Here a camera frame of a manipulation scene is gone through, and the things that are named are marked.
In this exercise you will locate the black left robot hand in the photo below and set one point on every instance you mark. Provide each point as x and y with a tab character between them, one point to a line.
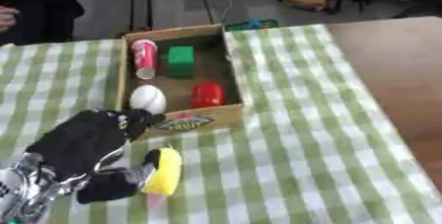
80	142

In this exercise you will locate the yellow soft toy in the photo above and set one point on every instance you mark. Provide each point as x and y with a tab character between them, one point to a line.
164	172

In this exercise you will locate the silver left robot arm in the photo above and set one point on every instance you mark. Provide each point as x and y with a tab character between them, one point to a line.
26	191

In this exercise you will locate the tan cardboard box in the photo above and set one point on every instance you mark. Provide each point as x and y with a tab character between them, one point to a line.
178	80

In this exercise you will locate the pink cylindrical can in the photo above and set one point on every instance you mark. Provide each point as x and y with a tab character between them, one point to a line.
144	58

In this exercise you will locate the green block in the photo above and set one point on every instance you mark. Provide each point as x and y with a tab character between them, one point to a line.
181	61

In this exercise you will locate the red toy fruit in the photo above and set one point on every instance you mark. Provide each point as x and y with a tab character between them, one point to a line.
207	94

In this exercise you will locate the person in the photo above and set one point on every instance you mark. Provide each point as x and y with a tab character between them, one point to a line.
40	7

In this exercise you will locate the person's hand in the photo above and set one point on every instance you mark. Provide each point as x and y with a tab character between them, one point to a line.
7	19

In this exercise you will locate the teal object behind table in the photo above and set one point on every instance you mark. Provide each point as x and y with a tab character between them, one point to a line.
252	24

